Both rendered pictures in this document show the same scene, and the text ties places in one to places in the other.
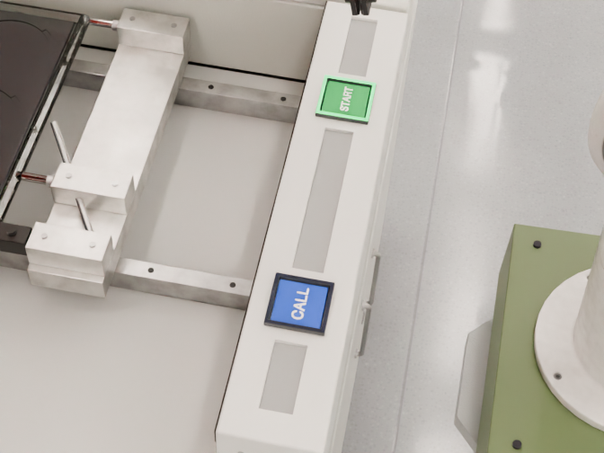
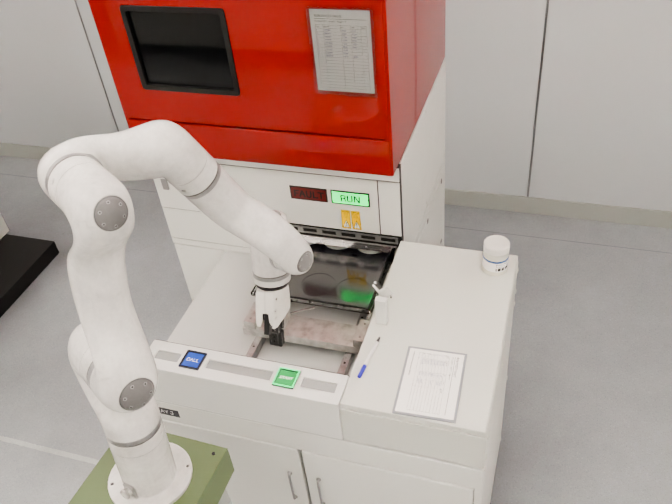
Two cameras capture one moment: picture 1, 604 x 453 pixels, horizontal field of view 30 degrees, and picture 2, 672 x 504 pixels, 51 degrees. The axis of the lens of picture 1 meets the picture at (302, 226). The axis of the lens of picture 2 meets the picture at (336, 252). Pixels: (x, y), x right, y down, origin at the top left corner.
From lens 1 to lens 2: 1.74 m
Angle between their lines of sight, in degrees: 66
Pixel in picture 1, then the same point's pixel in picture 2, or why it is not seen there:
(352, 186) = (241, 378)
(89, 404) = (211, 338)
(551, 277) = (196, 455)
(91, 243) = (251, 317)
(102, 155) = (301, 324)
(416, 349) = not seen: outside the picture
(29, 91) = (329, 298)
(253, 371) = (172, 348)
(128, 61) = (350, 329)
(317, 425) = not seen: hidden behind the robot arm
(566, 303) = (178, 454)
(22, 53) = (350, 294)
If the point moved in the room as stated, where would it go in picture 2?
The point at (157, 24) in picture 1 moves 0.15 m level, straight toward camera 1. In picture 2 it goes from (360, 331) to (306, 335)
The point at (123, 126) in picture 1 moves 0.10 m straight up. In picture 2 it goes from (315, 329) to (310, 304)
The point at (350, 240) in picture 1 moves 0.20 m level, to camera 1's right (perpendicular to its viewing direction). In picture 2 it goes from (216, 376) to (191, 444)
